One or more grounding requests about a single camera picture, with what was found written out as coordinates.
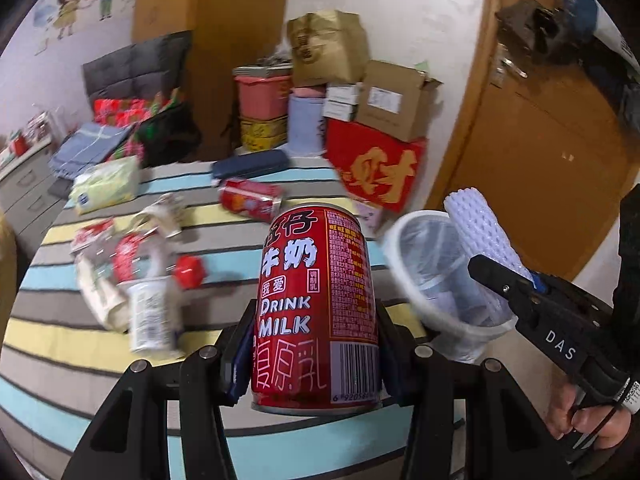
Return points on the red green floral blanket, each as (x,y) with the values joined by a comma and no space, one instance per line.
(120,110)

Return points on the patterned flat box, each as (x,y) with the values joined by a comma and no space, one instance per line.
(260,70)

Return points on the white trash bin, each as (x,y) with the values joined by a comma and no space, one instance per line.
(425,270)

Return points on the person's right hand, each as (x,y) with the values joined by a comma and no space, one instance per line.
(600,425)

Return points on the red box with gold print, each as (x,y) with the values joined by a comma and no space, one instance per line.
(375,165)

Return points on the yellow printed box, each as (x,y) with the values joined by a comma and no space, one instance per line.
(262,132)

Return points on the red milk can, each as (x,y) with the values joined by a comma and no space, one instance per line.
(315,310)

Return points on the open cardboard box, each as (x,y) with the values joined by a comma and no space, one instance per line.
(395,105)

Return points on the blue grey hanging bag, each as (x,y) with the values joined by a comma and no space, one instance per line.
(582,10)

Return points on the green white tissue packet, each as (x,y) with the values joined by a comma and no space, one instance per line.
(105,185)

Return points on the crumpled patterned paper cup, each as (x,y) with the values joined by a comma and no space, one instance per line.
(162,215)

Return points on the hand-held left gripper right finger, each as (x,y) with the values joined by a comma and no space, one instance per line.
(395,370)

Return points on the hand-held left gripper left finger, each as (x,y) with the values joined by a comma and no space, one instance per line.
(239,360)

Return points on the white foam net sleeve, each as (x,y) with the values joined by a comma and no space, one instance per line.
(482,225)

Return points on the wooden wardrobe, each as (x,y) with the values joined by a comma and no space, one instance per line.
(225,20)

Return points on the crushed red drink can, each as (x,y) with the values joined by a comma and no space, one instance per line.
(250,200)

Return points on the small white box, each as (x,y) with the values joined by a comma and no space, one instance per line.
(340,110)

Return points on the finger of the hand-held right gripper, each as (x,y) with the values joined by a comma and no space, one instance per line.
(542,281)
(500,282)

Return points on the dark blue case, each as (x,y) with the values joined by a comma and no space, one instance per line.
(250,165)

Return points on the black hanging bag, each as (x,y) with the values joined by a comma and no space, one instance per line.
(530,25)

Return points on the grey dresser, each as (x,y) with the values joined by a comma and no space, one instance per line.
(30,185)

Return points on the clear bottle with red cap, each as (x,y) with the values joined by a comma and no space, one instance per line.
(135,260)

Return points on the cream paper bag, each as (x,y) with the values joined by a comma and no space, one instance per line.
(100,300)

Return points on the small white plastic bottle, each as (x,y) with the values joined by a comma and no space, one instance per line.
(150,317)

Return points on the wooden door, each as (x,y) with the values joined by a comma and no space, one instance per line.
(540,135)

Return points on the brown paper bag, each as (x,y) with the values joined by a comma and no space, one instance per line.
(325,50)

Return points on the cartoon children wall sticker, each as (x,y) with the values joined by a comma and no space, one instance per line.
(85,0)

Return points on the dark grey headboard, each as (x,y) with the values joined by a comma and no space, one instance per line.
(135,70)

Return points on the pink storage box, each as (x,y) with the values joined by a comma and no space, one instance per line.
(262,97)

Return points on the lavender storage bin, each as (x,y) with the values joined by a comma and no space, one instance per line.
(306,125)

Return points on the folded blue cloth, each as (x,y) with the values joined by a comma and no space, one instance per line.
(90,147)

